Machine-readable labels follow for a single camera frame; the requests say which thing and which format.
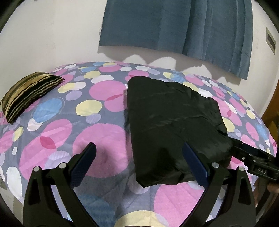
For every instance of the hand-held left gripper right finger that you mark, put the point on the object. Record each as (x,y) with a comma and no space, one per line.
(195,165)

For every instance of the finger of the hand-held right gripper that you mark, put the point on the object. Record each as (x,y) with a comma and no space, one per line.
(239,155)
(246,146)

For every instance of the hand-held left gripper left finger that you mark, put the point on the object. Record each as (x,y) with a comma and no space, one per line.
(85,165)

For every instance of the black garment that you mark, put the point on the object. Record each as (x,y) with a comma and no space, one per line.
(170,120)

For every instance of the person's right hand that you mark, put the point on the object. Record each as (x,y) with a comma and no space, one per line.
(273,187)

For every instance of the wooden door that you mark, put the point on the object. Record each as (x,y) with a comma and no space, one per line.
(273,124)

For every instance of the dotted bedspread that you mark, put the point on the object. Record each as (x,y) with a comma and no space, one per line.
(65,109)

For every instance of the striped pillow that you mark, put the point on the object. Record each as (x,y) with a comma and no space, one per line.
(28,93)

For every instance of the blue curtain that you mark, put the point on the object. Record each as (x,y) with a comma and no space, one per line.
(174,26)

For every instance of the wall vent plate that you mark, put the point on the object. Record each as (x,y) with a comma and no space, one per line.
(271,40)

